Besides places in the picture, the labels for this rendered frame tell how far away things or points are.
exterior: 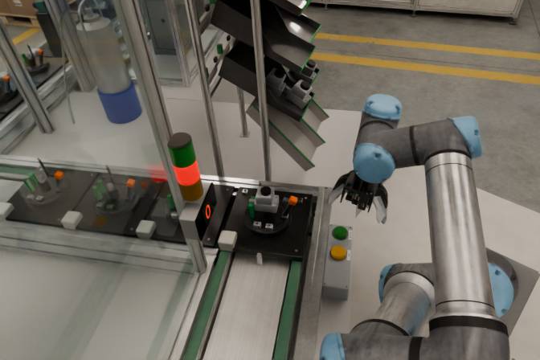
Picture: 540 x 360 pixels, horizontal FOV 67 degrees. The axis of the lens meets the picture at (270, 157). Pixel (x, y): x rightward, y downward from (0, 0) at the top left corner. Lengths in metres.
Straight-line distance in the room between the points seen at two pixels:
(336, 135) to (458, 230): 1.11
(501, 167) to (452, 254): 2.48
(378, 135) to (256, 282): 0.58
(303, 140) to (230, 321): 0.63
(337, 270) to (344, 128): 0.76
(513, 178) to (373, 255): 1.87
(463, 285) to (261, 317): 0.62
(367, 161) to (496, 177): 2.30
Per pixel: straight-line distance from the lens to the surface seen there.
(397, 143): 0.77
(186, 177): 0.87
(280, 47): 1.20
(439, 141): 0.75
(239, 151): 1.65
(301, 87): 1.24
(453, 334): 0.61
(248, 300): 1.16
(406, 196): 1.50
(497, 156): 3.19
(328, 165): 1.57
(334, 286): 1.12
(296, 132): 1.40
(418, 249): 1.36
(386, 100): 0.87
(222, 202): 1.30
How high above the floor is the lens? 1.92
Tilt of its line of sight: 41 degrees down
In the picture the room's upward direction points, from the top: 4 degrees counter-clockwise
